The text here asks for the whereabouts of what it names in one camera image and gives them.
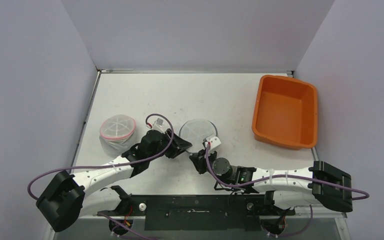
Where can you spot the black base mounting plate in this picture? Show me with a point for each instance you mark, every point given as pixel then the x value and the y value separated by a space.
pixel 200 212

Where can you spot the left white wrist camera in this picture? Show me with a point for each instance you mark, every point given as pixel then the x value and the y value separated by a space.
pixel 159 125

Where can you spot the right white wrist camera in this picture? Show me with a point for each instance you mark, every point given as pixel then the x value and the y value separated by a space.
pixel 211 143

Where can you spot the blue-trimmed mesh laundry bag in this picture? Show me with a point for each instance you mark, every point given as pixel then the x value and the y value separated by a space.
pixel 195 131

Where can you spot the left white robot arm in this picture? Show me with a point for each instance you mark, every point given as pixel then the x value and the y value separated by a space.
pixel 69 196

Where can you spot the pink-trimmed mesh laundry bag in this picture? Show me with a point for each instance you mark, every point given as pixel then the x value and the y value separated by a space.
pixel 117 134

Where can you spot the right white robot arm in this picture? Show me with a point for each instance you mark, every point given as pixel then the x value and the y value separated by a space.
pixel 319 184

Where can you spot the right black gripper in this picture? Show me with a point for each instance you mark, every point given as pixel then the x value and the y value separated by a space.
pixel 204 160

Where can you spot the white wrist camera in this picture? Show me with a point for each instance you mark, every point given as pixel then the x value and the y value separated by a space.
pixel 159 125
pixel 211 143

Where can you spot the orange plastic bin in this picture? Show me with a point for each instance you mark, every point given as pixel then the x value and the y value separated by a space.
pixel 286 113

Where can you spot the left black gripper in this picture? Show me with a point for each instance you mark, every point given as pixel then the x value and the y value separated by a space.
pixel 179 145

